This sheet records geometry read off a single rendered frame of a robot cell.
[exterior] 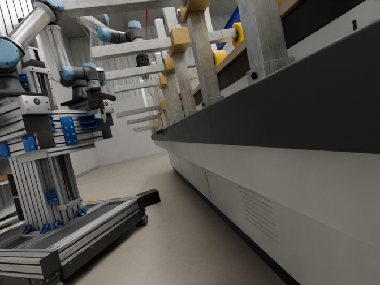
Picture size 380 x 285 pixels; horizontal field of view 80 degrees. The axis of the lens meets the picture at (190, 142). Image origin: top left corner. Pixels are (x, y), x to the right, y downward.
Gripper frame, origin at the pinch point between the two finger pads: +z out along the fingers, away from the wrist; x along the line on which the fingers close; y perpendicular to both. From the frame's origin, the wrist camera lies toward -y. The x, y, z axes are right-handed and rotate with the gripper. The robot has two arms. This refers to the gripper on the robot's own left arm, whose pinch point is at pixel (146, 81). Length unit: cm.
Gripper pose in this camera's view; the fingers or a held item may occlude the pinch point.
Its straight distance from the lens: 147.8
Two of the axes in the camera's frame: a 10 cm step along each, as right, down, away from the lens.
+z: 2.1, 9.8, 0.6
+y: 1.8, 0.2, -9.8
